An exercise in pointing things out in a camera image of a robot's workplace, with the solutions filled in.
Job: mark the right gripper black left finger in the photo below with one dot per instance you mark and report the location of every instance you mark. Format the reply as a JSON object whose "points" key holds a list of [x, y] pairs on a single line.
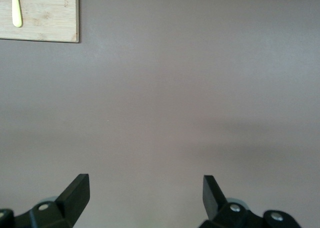
{"points": [[72, 200]]}

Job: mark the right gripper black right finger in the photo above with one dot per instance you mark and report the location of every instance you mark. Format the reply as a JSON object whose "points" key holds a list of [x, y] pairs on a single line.
{"points": [[215, 203]]}

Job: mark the bamboo cutting board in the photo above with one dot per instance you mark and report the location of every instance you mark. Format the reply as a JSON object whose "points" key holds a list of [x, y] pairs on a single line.
{"points": [[50, 17]]}

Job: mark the yellow plastic fork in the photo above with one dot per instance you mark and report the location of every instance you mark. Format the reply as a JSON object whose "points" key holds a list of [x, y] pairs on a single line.
{"points": [[17, 12]]}

